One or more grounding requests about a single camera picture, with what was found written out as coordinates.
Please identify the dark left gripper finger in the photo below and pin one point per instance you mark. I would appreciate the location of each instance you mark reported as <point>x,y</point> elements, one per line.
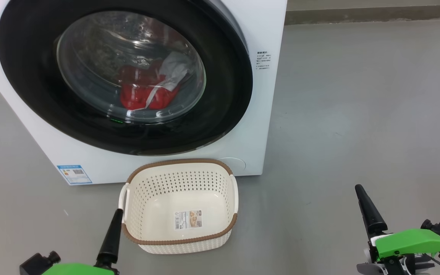
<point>110,240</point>

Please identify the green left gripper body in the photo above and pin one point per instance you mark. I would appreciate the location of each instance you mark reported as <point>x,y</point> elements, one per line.
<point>78,269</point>

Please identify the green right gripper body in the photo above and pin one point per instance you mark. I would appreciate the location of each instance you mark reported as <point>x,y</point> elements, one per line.
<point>411,242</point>

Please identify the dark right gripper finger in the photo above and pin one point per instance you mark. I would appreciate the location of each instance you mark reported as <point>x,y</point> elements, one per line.
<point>371,214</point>

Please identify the red and white garment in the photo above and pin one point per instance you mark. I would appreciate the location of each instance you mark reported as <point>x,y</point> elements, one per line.
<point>136,95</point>

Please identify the round glass washer door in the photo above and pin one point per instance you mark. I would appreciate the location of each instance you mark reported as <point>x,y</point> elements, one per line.
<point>25,76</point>

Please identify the cream basket with brown rim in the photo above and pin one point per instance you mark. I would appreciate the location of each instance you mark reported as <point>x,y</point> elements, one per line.
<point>159,206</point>

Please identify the printed instruction label sticker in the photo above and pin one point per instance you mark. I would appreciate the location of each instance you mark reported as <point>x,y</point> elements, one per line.
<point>188,219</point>

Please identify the white front-load washing machine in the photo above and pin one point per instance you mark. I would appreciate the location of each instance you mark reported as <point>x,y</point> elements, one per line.
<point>258,114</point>

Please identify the blue energy label sticker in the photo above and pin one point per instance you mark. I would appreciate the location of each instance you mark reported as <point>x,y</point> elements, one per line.
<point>74,175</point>

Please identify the round white filter cover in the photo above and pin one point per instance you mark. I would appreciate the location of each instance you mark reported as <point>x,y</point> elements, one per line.
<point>237,164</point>

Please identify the small printed text label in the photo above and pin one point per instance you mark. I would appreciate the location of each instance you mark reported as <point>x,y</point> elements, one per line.
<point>262,60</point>

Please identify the grey skirting board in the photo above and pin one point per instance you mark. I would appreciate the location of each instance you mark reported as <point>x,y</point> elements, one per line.
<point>376,15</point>

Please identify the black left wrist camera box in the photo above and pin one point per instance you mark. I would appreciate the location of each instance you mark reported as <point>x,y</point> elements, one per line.
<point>36,263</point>

